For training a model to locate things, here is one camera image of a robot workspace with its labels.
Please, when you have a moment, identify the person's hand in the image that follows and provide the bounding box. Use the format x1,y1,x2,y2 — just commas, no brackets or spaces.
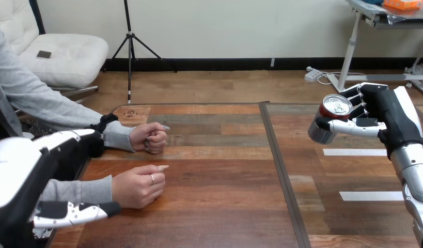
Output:
111,164,170,210
129,122,171,155

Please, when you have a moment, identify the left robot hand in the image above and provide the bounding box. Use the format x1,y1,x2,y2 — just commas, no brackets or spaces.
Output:
0,128,122,248

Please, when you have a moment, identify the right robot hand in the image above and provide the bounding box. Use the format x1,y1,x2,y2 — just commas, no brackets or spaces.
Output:
315,82,423,160

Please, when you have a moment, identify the red and white drink can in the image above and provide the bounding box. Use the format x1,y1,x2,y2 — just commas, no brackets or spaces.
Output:
307,94,354,146

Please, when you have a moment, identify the person's forearm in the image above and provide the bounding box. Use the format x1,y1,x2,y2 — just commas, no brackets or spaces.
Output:
38,175,114,206
40,97,135,152

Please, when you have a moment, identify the person's body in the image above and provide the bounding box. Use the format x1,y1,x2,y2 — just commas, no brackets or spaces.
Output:
0,15,82,146

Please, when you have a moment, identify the white desk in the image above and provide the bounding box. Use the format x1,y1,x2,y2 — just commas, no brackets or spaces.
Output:
325,0,423,99

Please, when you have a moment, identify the black tripod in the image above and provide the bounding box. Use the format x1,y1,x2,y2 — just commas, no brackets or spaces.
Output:
101,0,178,105

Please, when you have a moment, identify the white power strip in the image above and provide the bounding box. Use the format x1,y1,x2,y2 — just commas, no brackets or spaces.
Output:
304,67,323,83

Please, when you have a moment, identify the orange thing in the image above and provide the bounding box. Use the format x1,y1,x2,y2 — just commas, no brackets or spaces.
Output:
383,0,423,10

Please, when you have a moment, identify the white cushioned chair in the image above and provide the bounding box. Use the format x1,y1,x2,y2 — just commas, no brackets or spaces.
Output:
0,0,109,103

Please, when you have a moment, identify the white power cable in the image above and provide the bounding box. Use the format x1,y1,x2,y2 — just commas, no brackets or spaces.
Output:
315,71,368,86

